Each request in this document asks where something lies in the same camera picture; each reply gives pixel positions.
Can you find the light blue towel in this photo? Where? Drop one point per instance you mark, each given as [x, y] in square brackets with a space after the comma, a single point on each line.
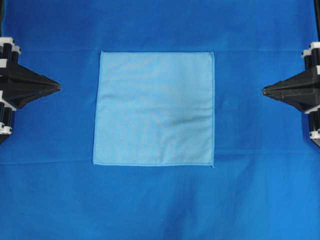
[155, 109]

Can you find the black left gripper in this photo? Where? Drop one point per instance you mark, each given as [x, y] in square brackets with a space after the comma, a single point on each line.
[15, 98]

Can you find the blue table cloth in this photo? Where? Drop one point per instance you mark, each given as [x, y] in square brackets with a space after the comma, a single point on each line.
[265, 180]

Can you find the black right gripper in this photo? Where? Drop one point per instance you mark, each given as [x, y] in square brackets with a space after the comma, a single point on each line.
[310, 78]

